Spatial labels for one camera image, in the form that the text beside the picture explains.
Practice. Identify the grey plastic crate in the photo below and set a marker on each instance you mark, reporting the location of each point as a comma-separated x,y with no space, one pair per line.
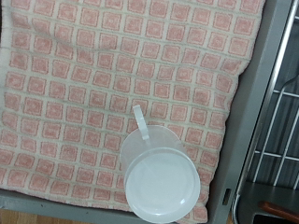
249,102

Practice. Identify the pink checked cloth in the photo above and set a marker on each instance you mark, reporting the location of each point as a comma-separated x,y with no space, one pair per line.
93,87

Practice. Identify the white plastic mug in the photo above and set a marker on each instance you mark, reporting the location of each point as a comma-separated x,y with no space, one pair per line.
162,183

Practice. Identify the brown wooden spoon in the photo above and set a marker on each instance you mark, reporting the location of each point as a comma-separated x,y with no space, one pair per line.
280,211

